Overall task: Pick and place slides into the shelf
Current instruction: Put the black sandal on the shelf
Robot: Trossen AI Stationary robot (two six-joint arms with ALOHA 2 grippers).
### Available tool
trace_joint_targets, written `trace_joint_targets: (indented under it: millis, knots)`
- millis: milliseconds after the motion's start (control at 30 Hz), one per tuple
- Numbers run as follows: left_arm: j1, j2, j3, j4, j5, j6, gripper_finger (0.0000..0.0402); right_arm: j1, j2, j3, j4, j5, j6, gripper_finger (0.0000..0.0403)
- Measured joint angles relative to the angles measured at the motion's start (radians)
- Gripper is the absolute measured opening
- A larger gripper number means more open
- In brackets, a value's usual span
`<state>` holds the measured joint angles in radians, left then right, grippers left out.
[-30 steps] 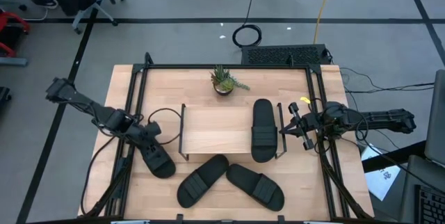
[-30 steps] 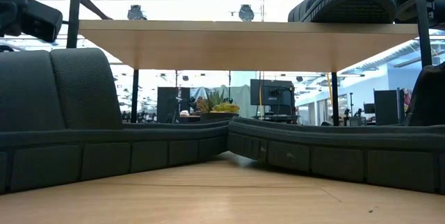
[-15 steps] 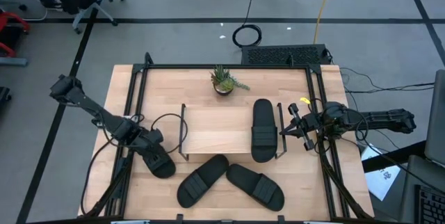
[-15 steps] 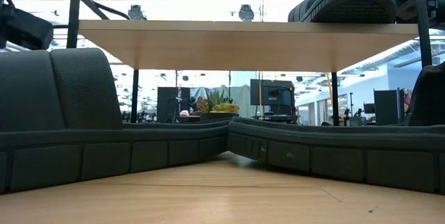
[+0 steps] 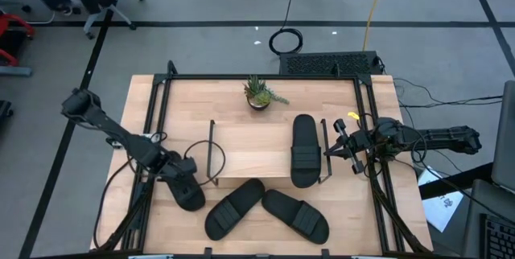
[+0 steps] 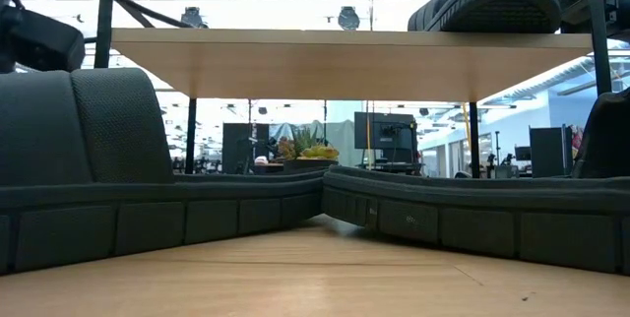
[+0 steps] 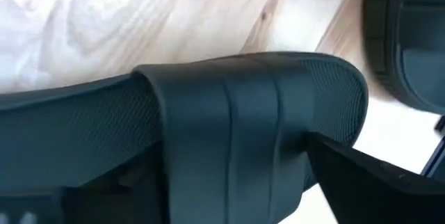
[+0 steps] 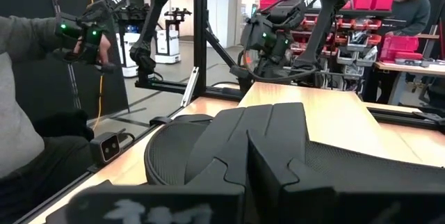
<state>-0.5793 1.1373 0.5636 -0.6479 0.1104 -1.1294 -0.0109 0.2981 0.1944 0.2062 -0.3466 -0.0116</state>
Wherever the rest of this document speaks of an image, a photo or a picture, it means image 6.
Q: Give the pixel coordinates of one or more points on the black slide sandal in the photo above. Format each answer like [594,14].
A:
[467,228]
[492,7]
[147,218]

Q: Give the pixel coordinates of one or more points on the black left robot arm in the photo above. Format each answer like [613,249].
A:
[4,36]

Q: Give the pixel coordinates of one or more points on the round black ceiling fixture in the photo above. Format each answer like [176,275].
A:
[349,18]
[193,18]

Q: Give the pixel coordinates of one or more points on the dark grey cabinet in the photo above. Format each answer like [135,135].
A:
[548,152]

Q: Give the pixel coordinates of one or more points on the black upright panel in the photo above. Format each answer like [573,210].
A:
[241,149]

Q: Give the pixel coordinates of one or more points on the black monitor back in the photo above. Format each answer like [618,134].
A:
[384,135]

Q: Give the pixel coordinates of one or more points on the potted green succulent plant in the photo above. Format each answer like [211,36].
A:
[307,152]

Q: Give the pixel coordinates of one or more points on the wooden shelf with black frame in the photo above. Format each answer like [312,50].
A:
[344,66]

